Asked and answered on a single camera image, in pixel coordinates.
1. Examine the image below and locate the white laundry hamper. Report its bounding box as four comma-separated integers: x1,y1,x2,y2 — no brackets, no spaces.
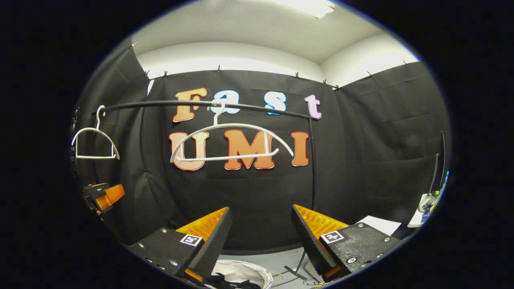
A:
203,259,273,289

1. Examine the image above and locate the black knit jacket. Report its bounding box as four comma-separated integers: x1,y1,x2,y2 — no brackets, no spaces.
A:
205,273,261,289

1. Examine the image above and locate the wide white clothes hanger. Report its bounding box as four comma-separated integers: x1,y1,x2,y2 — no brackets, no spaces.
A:
170,98,295,163

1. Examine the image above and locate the small white clothes hanger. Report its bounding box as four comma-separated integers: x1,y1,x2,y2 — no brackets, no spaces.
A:
71,105,120,160

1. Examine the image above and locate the ceiling light panel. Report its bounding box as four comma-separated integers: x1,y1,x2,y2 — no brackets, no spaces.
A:
273,0,336,18

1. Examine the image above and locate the black backdrop cloth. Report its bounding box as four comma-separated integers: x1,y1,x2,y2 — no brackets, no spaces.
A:
70,40,452,255

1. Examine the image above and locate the white side table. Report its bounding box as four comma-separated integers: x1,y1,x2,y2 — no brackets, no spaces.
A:
408,193,442,228

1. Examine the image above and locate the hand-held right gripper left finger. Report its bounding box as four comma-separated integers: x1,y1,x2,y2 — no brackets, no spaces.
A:
128,207,233,285

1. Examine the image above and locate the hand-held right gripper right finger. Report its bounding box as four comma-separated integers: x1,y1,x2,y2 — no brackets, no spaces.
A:
291,205,402,283

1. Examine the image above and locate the black clothes rack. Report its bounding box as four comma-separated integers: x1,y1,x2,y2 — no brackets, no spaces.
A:
94,100,322,281

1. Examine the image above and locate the white flat board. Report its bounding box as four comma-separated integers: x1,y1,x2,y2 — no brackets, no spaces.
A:
357,216,402,236

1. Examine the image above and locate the round silver dish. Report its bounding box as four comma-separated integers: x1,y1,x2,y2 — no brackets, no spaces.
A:
418,195,436,213

